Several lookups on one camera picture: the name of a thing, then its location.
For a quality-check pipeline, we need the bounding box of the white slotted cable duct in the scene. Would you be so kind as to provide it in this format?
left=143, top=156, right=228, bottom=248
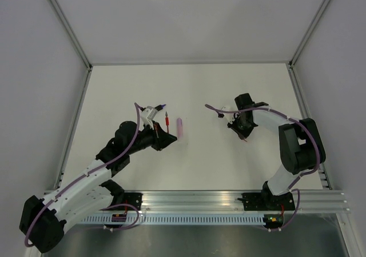
left=80, top=212, right=265, bottom=226

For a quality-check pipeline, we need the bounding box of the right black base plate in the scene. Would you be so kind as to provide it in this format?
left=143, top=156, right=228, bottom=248
left=237, top=192, right=295, bottom=211

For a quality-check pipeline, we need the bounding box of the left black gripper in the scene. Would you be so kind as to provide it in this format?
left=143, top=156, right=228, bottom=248
left=127, top=121, right=177, bottom=155

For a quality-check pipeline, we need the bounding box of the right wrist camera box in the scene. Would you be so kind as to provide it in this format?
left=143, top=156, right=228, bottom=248
left=217, top=105, right=232, bottom=119

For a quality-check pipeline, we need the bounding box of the red gel pen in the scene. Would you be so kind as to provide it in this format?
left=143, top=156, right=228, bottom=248
left=165, top=111, right=170, bottom=134

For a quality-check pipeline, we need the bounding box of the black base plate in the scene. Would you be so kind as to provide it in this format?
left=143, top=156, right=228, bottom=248
left=237, top=192, right=295, bottom=211
left=107, top=192, right=143, bottom=212

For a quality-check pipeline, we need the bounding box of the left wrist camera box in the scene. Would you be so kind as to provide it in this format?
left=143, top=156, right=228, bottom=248
left=140, top=106, right=158, bottom=128

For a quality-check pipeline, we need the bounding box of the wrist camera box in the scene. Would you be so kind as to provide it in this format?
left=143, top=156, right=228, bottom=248
left=217, top=105, right=232, bottom=119
left=140, top=106, right=158, bottom=128

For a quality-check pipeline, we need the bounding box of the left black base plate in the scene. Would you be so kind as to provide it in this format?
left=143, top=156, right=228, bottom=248
left=107, top=192, right=143, bottom=212

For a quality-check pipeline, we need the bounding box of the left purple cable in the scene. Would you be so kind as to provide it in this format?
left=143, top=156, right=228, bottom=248
left=24, top=102, right=152, bottom=247

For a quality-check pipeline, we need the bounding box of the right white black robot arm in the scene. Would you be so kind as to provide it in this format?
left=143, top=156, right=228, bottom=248
left=222, top=93, right=326, bottom=210

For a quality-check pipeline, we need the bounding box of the aluminium mounting rail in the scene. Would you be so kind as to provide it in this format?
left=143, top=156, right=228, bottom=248
left=42, top=190, right=351, bottom=212

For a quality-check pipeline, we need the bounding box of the black purple-tip marker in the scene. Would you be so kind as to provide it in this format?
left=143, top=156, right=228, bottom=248
left=155, top=104, right=166, bottom=111

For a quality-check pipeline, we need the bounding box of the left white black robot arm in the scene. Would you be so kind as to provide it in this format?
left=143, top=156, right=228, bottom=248
left=19, top=121, right=177, bottom=253

